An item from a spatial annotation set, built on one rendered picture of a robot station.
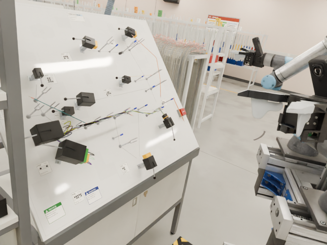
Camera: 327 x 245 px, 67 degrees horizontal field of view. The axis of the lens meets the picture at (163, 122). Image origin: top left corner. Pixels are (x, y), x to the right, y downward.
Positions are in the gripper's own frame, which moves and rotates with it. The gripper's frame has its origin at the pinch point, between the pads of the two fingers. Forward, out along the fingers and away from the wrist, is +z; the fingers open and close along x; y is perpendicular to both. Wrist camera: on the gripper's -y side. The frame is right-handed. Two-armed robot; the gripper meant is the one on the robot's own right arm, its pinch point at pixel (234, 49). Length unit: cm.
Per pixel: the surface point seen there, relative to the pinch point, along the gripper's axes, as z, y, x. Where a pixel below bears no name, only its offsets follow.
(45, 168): 18, 36, -120
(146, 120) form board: 24, 40, -54
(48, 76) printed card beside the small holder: 44, 8, -100
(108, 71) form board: 45, 12, -64
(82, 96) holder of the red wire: 26, 14, -94
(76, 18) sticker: 65, -14, -69
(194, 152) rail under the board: 5, 70, -23
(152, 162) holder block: 2, 49, -73
